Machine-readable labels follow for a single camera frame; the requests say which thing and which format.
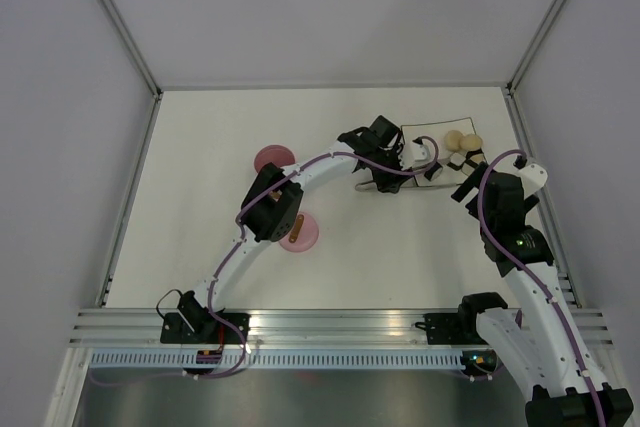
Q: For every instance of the metal tongs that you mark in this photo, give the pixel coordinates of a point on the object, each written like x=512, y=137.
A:
x=411, y=183

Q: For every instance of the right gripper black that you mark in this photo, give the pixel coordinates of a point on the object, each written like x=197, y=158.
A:
x=464, y=188

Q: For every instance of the aluminium frame post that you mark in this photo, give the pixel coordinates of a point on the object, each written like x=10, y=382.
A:
x=130, y=46
x=541, y=33

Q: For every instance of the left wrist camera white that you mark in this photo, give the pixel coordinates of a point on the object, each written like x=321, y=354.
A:
x=416, y=154

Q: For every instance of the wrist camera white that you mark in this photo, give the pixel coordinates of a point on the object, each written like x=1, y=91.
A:
x=533, y=177
x=416, y=154

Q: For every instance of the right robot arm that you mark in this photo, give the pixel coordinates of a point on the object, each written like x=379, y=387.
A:
x=546, y=356

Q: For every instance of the pink lunch box lid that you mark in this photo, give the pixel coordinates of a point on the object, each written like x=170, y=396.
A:
x=303, y=236

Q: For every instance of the black white sushi piece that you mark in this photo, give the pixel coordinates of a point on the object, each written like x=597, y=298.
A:
x=433, y=172
x=456, y=161
x=473, y=159

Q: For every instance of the round beige bun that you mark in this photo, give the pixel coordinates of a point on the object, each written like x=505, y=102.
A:
x=471, y=142
x=452, y=140

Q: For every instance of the white slotted cable duct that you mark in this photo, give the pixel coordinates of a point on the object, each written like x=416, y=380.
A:
x=439, y=359

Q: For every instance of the pink cylindrical lunch box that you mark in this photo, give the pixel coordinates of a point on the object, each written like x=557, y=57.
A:
x=279, y=155

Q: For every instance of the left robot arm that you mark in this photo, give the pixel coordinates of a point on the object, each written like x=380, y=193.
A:
x=268, y=213

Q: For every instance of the white square plate black rim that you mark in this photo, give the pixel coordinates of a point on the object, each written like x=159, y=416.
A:
x=435, y=133

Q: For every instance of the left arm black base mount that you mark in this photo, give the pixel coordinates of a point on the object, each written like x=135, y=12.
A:
x=176, y=331

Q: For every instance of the left aluminium frame post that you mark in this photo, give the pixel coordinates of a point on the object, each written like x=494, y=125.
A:
x=130, y=46

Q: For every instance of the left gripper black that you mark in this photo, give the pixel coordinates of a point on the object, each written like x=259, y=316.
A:
x=390, y=183

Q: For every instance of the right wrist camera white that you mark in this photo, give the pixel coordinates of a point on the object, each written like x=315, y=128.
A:
x=533, y=177

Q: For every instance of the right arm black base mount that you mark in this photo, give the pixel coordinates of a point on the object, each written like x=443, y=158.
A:
x=442, y=328

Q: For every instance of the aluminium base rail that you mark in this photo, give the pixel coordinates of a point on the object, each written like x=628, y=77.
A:
x=271, y=328

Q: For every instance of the right aluminium frame post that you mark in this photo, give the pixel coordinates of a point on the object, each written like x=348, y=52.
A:
x=541, y=33

